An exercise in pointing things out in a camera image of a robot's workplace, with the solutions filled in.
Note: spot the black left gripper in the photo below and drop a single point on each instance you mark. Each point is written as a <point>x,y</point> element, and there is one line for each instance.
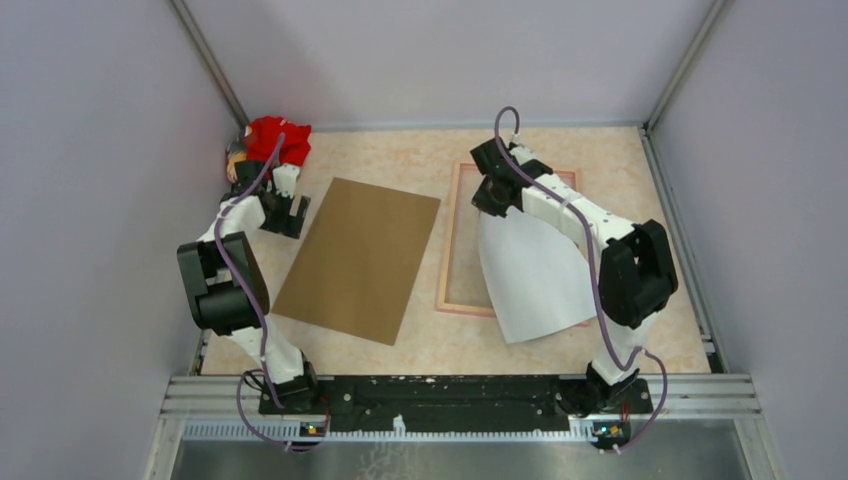
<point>287,224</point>

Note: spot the red crumpled cloth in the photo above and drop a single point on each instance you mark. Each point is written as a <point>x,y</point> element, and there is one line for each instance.
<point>258,139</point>

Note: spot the brown frame backing board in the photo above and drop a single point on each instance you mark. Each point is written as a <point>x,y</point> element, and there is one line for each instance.
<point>354,272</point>

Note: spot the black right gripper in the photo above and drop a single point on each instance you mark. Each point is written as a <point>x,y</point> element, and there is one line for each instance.
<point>479,200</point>

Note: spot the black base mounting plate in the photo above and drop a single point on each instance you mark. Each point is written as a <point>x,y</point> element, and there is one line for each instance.
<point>461,404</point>

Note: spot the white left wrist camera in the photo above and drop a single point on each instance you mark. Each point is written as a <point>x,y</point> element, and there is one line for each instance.
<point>285,178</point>

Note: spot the aluminium front rail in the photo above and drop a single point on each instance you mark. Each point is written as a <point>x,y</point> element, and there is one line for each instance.
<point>685,426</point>

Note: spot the pink wooden picture frame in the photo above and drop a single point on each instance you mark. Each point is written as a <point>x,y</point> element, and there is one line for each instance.
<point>461,288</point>

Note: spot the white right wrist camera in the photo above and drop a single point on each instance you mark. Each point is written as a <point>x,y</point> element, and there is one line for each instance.
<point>521,153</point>

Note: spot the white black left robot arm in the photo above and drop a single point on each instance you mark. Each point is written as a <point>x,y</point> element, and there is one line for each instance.
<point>223,283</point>

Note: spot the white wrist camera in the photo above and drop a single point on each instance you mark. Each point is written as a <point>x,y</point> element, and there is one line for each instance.
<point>521,153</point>
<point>285,178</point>

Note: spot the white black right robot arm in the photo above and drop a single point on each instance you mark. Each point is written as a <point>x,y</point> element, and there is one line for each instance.
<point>631,267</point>

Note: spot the seascape photo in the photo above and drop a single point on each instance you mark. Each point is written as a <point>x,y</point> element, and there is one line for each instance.
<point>537,279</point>

